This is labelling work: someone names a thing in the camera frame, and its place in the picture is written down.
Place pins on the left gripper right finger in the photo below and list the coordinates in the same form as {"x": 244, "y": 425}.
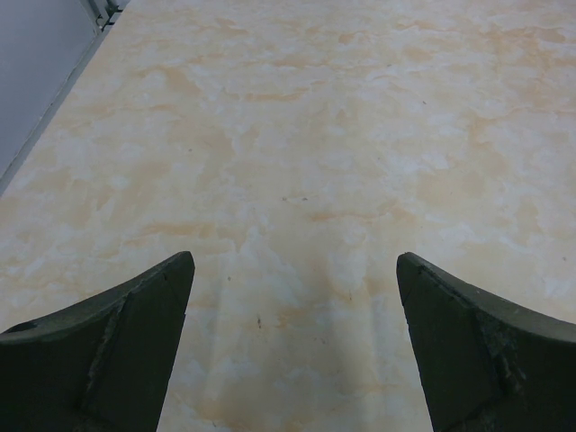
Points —
{"x": 485, "y": 363}

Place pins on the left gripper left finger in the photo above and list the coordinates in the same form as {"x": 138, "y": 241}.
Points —
{"x": 102, "y": 364}

